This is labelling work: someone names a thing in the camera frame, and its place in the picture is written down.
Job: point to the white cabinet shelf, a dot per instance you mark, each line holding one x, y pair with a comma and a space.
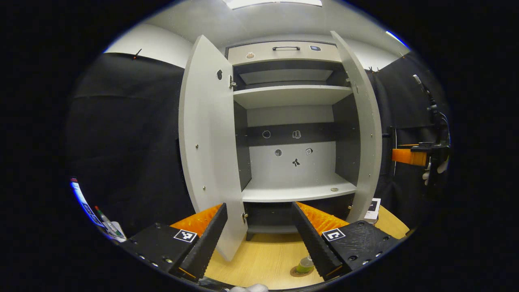
292, 96
292, 190

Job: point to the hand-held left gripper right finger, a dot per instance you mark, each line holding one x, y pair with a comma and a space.
312, 243

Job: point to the round brown coaster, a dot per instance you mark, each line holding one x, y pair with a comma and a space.
298, 273

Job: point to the green clear plastic bottle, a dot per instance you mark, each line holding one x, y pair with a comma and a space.
305, 265

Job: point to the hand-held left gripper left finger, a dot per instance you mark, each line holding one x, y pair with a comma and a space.
204, 243

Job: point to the small white photo card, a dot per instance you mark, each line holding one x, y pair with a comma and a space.
373, 209

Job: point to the grey open-front cabinet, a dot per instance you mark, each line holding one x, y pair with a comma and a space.
292, 121

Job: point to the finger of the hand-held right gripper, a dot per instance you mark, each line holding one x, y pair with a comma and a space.
407, 157

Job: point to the green red pen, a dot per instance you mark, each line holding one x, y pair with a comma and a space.
108, 222

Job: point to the grey cabinet door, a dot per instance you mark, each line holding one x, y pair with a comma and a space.
206, 154
367, 134

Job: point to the black backdrop cloth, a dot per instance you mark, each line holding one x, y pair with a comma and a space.
121, 142

